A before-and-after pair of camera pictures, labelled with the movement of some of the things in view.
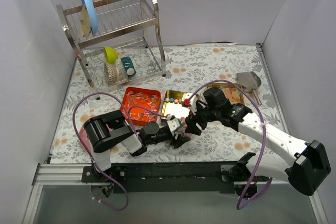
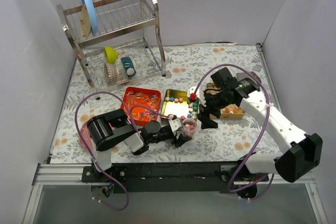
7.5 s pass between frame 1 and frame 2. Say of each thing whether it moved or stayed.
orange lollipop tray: stayed
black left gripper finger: stayed
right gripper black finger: moved
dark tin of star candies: stayed
